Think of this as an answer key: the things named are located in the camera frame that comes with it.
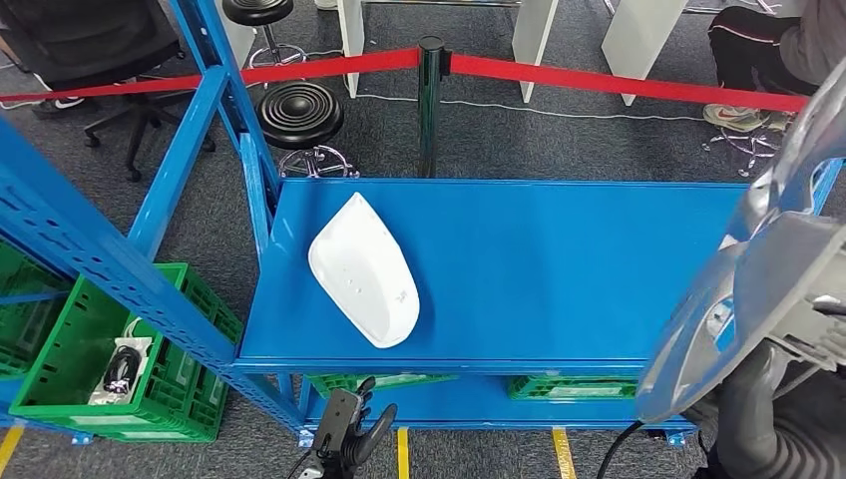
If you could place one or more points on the silver plastic wheel hubcap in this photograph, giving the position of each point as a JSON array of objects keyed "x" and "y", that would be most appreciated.
[{"x": 760, "y": 278}]

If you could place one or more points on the white plastic mirror cover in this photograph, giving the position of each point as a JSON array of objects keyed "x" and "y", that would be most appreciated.
[{"x": 363, "y": 278}]

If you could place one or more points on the black office chair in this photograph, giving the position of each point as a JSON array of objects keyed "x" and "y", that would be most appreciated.
[{"x": 86, "y": 40}]

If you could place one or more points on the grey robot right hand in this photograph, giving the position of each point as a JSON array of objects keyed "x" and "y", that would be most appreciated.
[{"x": 743, "y": 396}]

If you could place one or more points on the yellow floor tape square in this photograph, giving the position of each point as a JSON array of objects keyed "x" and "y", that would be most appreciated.
[
  {"x": 10, "y": 446},
  {"x": 403, "y": 456}
]

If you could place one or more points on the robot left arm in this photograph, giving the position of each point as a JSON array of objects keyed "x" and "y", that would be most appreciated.
[{"x": 312, "y": 473}]

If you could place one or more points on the black ribbed round stool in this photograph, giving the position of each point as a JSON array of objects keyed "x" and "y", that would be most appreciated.
[{"x": 299, "y": 114}]

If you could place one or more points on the green plastic crate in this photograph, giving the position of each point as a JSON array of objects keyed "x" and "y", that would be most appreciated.
[
  {"x": 396, "y": 382},
  {"x": 26, "y": 330},
  {"x": 66, "y": 330},
  {"x": 211, "y": 410},
  {"x": 568, "y": 389}
]

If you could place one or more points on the person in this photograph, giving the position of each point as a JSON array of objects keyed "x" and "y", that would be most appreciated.
[
  {"x": 63, "y": 104},
  {"x": 747, "y": 53}
]

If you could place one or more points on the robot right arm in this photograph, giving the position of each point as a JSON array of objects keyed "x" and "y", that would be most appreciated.
[{"x": 813, "y": 449}]

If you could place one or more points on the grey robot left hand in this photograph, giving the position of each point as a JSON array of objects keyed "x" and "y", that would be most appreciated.
[{"x": 337, "y": 423}]

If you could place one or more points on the dark green stanchion post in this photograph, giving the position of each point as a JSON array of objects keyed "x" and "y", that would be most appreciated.
[{"x": 433, "y": 106}]

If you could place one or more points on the chrome stool base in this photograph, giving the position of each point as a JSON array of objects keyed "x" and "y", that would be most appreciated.
[{"x": 750, "y": 142}]

